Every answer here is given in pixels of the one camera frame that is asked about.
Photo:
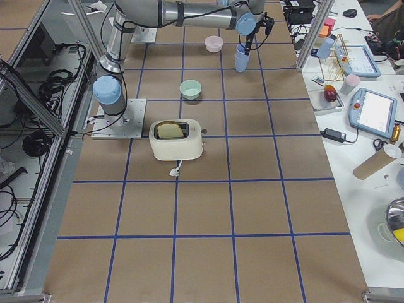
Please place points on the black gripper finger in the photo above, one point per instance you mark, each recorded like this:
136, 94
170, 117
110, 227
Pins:
249, 42
246, 47

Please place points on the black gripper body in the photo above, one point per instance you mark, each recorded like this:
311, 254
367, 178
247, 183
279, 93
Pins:
249, 41

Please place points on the blue cup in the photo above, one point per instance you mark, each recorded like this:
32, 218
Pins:
240, 68
240, 56

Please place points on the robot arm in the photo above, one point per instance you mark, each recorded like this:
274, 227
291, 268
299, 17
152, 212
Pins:
245, 17

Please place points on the pink bowl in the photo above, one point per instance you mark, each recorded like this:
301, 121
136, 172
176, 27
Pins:
214, 43

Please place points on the mint green bowl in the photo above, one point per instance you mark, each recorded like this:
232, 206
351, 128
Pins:
190, 89

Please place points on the teach pendant tablet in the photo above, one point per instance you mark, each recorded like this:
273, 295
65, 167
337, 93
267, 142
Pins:
372, 112
357, 60

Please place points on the red apple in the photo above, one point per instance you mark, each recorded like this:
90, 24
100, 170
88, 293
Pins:
329, 93

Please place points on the toast slice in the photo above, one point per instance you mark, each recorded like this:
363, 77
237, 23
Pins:
169, 131

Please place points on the cream toaster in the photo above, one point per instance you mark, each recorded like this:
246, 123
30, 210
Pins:
189, 147

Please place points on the black power adapter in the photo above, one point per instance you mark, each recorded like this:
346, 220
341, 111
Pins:
333, 135

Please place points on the cardboard tube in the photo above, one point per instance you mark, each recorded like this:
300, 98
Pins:
377, 161

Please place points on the steel bowl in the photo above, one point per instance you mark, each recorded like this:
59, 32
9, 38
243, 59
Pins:
394, 219

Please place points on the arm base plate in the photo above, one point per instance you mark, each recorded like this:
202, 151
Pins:
143, 35
130, 125

